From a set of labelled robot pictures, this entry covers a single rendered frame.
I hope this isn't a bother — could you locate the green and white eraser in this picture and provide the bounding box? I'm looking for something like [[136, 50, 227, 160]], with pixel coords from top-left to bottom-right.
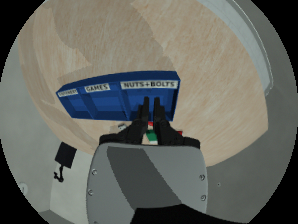
[[146, 129, 157, 144]]

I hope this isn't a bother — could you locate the white domino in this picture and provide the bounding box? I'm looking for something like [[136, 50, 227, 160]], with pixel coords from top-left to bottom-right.
[[118, 123, 128, 130]]

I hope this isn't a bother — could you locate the blue compartment tray with labels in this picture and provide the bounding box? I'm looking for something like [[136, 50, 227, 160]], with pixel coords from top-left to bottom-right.
[[56, 71, 181, 122]]

